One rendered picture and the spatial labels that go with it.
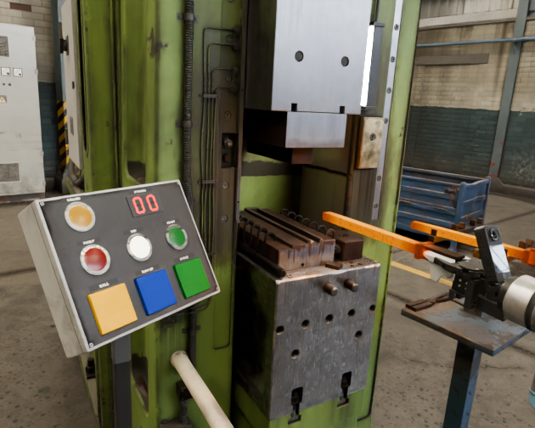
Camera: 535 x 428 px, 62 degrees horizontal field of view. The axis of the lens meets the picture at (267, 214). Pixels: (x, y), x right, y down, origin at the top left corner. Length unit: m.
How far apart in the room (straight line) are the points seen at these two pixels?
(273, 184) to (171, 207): 0.81
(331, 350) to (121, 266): 0.78
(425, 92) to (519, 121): 1.92
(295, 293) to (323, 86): 0.58
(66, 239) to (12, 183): 5.46
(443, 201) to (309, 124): 3.75
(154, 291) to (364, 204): 0.91
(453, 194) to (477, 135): 4.50
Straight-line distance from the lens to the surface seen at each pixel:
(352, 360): 1.54
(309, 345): 1.39
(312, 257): 1.34
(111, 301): 0.87
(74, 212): 0.89
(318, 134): 1.26
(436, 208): 4.91
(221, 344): 1.49
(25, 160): 6.31
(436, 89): 9.73
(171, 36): 1.23
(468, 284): 0.97
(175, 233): 1.00
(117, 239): 0.92
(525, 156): 8.95
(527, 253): 1.36
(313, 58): 1.25
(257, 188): 1.74
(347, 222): 1.24
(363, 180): 1.58
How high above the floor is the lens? 1.39
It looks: 14 degrees down
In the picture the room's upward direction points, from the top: 3 degrees clockwise
